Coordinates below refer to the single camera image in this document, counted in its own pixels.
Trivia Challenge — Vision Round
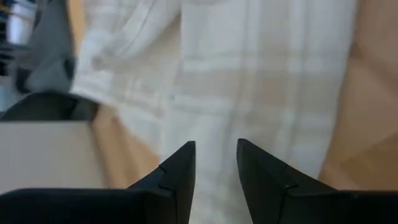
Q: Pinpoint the beige fabric storage box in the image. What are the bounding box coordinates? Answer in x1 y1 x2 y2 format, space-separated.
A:
0 91 106 194

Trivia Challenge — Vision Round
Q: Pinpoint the white plaid kitchen towel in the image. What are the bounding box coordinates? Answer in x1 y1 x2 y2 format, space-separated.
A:
70 0 357 224

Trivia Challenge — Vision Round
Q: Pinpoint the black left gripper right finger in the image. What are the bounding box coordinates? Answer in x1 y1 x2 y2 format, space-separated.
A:
235 138 337 224

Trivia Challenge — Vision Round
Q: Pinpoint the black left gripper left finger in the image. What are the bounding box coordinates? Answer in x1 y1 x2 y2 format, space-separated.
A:
127 140 197 224

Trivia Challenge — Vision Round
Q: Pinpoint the dark grey towel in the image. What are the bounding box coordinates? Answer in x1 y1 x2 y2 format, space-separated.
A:
15 0 77 93

